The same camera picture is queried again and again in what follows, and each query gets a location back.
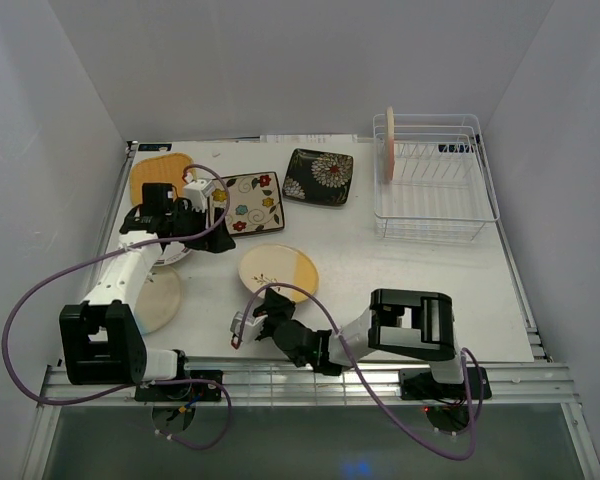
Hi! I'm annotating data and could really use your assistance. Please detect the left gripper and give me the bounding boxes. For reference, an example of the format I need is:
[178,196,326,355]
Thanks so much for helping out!
[166,201,235,253]

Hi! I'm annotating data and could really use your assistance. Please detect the yellow cream round plate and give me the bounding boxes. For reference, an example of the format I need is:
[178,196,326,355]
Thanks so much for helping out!
[238,244,319,294]

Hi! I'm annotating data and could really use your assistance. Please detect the cream floral square plate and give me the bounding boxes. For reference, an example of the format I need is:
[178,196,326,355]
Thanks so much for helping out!
[210,171,285,237]

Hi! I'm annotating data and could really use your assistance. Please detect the pink cream round plate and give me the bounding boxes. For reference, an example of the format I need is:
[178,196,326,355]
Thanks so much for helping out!
[385,106,395,183]

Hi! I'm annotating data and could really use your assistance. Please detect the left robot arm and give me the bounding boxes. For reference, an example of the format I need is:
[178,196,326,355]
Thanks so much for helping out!
[59,179,235,400]

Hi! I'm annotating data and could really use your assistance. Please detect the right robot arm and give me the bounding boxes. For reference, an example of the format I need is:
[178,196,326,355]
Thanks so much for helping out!
[255,288,468,397]

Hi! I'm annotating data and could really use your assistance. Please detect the green rimmed white plate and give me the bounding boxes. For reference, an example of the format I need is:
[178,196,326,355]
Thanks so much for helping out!
[154,242,191,267]

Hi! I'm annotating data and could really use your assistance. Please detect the blue cream round plate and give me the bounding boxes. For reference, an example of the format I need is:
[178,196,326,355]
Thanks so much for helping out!
[134,266,183,335]

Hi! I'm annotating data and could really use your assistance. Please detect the orange woven square plate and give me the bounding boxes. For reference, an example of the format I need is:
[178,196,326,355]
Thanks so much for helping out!
[129,153,193,206]

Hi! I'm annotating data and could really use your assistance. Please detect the paper sheets at back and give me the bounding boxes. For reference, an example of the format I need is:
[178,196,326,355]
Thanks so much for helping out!
[259,134,358,144]

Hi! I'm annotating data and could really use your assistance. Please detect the blue label sticker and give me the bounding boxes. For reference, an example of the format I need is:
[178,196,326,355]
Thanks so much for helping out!
[137,143,172,152]

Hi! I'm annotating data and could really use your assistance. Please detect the black floral square plate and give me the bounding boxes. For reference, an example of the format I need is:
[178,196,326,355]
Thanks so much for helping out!
[282,148,354,207]

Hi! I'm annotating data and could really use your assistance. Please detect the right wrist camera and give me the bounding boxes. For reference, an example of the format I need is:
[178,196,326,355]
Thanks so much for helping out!
[230,312,267,349]

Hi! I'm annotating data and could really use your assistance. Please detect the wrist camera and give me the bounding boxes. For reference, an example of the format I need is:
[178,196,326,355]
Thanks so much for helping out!
[230,312,267,349]
[182,173,215,213]

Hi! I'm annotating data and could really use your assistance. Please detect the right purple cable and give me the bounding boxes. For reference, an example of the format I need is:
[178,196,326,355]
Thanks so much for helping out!
[247,282,480,461]

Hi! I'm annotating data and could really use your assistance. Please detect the purple cable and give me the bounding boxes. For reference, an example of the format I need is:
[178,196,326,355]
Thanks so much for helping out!
[247,282,480,461]
[2,163,234,450]

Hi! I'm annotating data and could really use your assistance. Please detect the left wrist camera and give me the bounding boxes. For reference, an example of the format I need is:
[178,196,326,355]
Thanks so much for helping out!
[182,173,215,213]

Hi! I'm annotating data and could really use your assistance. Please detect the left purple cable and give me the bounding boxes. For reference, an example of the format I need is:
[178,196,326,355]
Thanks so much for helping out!
[2,163,234,450]

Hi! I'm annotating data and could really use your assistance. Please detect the aluminium frame rail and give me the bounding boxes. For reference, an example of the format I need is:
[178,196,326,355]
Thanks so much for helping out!
[38,363,581,407]

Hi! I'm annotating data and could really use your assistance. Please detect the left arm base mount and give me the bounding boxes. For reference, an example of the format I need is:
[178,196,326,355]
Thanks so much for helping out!
[134,370,224,404]

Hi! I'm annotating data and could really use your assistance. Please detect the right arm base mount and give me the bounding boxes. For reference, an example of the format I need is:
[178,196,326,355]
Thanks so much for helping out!
[398,367,493,404]

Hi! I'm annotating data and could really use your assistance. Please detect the white wire dish rack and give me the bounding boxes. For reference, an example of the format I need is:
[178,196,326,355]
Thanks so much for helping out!
[373,112,500,243]

